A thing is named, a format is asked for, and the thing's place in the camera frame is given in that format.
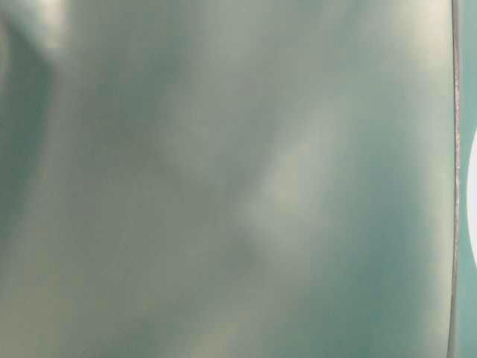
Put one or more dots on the green table mat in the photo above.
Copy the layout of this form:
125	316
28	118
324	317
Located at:
237	178

